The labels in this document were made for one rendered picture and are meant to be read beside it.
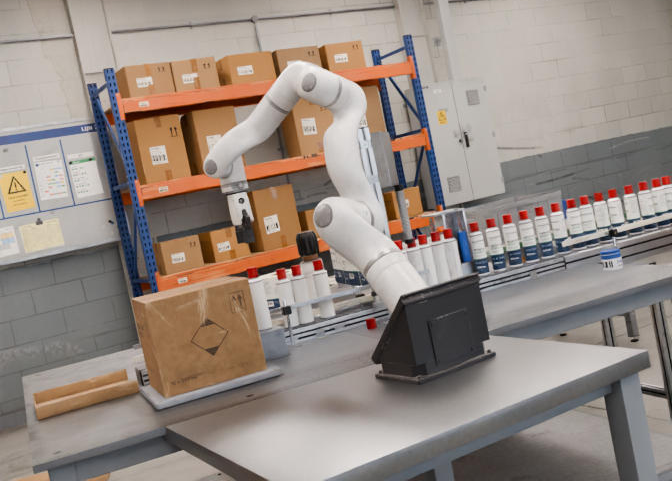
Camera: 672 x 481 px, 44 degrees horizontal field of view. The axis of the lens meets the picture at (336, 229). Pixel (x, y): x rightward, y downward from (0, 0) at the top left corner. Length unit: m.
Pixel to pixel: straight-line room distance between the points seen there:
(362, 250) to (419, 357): 0.36
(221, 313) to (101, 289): 4.79
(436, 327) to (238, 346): 0.64
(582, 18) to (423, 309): 8.51
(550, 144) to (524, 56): 1.01
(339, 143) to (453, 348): 0.66
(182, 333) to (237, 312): 0.17
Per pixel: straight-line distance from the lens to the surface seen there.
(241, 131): 2.59
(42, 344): 7.08
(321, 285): 2.91
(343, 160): 2.32
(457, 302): 2.08
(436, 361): 2.04
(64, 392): 2.91
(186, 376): 2.39
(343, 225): 2.21
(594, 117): 10.19
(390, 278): 2.15
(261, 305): 2.68
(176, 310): 2.37
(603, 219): 3.51
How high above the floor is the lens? 1.33
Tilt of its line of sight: 3 degrees down
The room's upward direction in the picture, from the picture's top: 12 degrees counter-clockwise
